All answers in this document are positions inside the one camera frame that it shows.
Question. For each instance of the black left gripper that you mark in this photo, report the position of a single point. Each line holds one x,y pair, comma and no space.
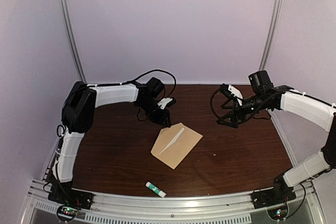
162,118

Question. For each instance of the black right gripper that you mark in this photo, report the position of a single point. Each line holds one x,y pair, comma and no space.
234,118

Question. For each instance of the white paper letter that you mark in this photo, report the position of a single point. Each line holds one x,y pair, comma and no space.
173,140

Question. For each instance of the tan paper envelope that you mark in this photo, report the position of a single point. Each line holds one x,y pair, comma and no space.
173,155

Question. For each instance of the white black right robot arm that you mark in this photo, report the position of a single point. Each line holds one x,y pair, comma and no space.
306,126

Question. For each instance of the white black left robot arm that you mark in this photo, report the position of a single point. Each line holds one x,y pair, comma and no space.
78,110

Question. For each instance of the green white glue stick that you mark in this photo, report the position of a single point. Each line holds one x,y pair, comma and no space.
156,190

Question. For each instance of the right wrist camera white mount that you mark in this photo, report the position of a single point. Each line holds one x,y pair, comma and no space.
232,93

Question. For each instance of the aluminium front frame rail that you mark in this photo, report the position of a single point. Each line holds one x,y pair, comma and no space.
229,208

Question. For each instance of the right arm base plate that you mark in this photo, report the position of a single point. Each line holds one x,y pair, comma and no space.
276,204

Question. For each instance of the right aluminium corner post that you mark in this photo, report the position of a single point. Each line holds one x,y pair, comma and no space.
277,6

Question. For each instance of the aluminium corner post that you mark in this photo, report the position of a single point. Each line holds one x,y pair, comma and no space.
277,6
71,40

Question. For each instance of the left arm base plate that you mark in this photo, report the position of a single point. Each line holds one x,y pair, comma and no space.
70,206

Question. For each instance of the left aluminium corner post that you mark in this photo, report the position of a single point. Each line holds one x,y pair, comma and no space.
71,40

